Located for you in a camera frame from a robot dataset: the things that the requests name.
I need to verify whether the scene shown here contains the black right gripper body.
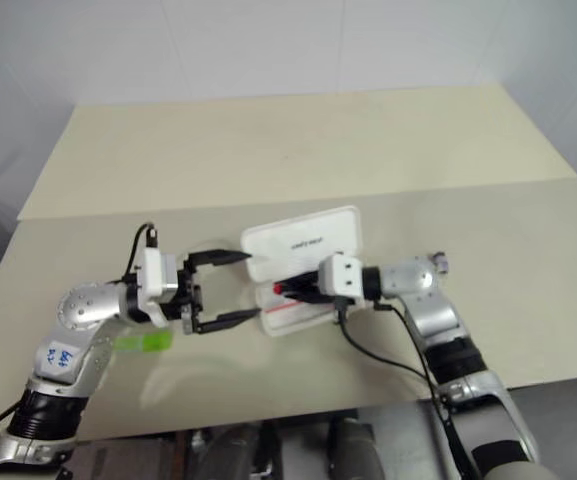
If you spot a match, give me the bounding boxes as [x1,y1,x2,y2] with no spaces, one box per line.
[295,269,344,308]

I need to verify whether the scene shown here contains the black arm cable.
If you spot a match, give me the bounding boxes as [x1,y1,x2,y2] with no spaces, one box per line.
[121,222,162,282]
[334,298,458,417]

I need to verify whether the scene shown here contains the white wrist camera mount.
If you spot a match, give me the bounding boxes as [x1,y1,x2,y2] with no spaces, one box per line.
[316,253,365,302]
[135,248,178,330]

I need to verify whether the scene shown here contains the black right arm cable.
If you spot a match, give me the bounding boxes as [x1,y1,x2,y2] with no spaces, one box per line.
[334,298,458,417]

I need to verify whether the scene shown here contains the white label blue writing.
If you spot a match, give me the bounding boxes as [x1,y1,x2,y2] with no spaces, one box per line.
[34,339,83,385]

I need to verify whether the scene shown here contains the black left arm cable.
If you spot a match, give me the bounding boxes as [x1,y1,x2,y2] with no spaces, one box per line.
[121,222,162,282]

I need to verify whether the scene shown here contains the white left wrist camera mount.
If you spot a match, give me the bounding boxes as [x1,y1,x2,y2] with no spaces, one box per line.
[135,248,178,330]

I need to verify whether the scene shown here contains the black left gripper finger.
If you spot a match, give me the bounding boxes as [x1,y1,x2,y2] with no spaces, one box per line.
[189,247,254,268]
[198,308,261,336]

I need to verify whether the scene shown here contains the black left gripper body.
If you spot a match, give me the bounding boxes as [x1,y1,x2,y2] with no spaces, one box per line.
[160,253,208,337]

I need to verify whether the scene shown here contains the green marker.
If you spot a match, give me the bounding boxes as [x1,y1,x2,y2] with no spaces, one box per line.
[113,333,176,355]

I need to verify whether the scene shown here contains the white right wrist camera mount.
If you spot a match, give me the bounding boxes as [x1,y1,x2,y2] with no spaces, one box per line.
[316,253,365,302]

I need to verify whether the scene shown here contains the white plastic pencil case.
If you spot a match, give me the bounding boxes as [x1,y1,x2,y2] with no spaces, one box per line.
[240,203,368,339]

